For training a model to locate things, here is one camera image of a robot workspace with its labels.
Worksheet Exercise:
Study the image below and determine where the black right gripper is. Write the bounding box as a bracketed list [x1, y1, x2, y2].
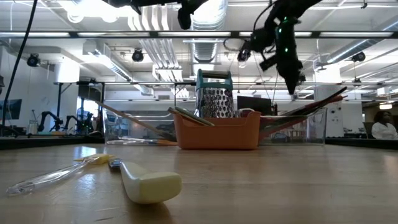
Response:
[259, 17, 304, 96]

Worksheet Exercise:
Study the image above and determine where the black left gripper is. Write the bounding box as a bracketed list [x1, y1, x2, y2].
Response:
[176, 0, 210, 31]

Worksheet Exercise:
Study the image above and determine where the black solid spoon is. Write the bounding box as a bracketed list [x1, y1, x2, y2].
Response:
[280, 86, 348, 117]

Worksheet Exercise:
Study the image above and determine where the red slotted spoon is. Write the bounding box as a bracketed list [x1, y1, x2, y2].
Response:
[259, 94, 345, 141]

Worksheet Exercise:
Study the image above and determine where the gray turner with wooden handle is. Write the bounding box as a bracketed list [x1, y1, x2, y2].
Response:
[94, 100, 178, 143]

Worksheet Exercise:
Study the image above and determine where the black background monitor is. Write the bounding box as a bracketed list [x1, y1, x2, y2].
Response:
[236, 95, 274, 116]

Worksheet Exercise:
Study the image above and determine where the black overhead crossbar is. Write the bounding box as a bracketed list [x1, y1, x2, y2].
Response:
[0, 30, 398, 40]

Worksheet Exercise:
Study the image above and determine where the white round column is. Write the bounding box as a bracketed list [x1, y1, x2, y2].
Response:
[313, 84, 345, 138]

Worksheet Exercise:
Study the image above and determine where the teal metal box grater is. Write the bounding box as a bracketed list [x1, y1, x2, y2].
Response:
[195, 68, 236, 119]

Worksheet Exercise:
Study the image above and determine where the gray office chair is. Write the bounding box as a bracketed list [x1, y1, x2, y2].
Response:
[363, 121, 377, 140]

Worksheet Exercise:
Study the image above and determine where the orange plastic bin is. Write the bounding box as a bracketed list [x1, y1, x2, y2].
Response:
[173, 111, 262, 151]

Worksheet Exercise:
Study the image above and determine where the person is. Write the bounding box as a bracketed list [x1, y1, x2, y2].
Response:
[371, 110, 398, 141]

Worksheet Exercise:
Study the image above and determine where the yellow mini spatula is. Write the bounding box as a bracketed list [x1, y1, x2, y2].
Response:
[5, 152, 112, 197]

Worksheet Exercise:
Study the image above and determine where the silver ceiling duct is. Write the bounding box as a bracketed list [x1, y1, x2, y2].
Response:
[184, 0, 230, 65]

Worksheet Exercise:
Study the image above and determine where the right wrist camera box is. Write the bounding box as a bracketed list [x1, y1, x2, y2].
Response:
[248, 27, 276, 54]

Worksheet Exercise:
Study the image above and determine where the black background rig frame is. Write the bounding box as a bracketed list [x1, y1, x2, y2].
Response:
[54, 80, 398, 138]

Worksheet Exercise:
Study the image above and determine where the black hanging cable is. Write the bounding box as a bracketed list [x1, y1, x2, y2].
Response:
[0, 0, 39, 138]

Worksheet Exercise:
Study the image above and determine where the yellow-handled knife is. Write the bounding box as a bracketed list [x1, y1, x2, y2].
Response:
[107, 157, 183, 205]

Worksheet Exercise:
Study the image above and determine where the black aluminium table frame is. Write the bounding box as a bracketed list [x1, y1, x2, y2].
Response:
[0, 136, 398, 151]

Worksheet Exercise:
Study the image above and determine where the dark wall monitor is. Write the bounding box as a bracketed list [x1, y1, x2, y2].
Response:
[0, 98, 23, 121]

